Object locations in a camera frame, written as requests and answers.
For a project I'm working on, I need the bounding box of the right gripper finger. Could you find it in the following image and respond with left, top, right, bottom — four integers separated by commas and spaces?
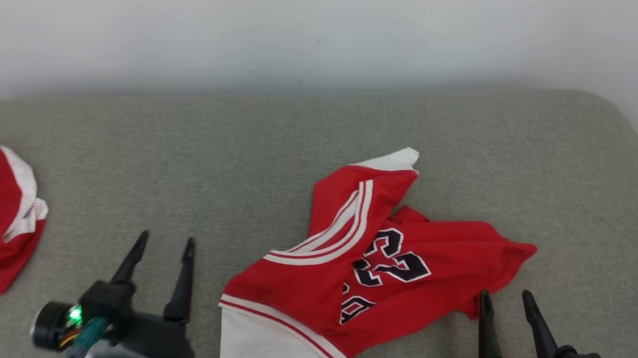
517, 289, 580, 358
475, 289, 516, 358

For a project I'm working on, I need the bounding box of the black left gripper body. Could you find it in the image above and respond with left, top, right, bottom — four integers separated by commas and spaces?
74, 279, 200, 358

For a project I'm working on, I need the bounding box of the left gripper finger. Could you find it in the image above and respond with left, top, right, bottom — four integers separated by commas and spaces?
163, 235, 199, 324
110, 228, 150, 287

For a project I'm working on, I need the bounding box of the red jersey with number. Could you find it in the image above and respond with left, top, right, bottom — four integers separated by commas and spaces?
215, 133, 545, 358

